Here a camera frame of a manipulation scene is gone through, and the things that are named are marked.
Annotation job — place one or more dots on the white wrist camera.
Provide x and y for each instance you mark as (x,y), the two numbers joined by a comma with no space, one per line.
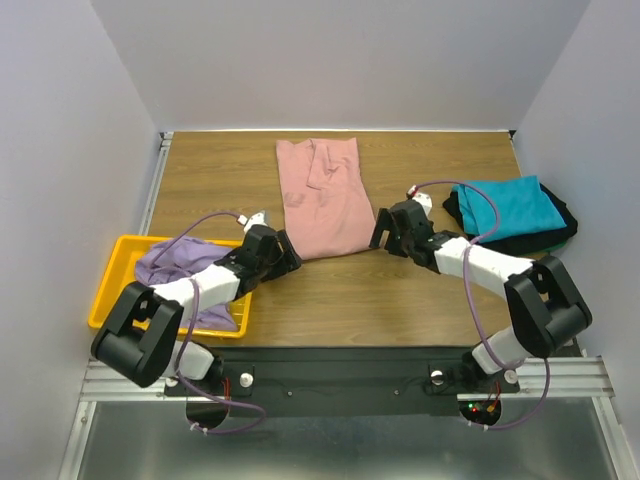
(423,199)
(258,219)

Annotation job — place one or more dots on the black folded t-shirt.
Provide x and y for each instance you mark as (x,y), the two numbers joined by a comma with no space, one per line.
(523,244)

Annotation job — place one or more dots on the green folded t-shirt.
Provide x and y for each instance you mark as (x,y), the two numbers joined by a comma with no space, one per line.
(551,250)

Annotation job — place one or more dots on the yellow plastic tray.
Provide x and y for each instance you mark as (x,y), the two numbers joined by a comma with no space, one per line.
(119,273)

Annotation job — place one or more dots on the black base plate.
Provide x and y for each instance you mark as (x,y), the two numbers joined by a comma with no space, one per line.
(351,381)

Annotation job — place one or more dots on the pink graphic t-shirt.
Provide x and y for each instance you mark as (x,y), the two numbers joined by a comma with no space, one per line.
(327,211)

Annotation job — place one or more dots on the teal folded t-shirt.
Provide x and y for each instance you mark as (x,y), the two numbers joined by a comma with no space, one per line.
(523,206)

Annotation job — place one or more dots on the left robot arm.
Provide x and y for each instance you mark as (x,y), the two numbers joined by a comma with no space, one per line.
(138,337)

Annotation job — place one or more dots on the lavender t-shirt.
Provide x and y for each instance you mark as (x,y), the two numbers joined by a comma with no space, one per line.
(187,257)

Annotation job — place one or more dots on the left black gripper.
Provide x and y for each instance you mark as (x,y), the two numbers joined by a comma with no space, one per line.
(280,251)

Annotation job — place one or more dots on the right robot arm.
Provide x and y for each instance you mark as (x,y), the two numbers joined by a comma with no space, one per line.
(545,306)

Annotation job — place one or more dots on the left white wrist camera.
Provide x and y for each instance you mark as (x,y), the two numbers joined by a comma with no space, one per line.
(258,219)

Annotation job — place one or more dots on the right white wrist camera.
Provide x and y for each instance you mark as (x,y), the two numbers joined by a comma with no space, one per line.
(423,199)

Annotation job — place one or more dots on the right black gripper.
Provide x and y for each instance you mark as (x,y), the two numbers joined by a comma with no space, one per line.
(396,228)

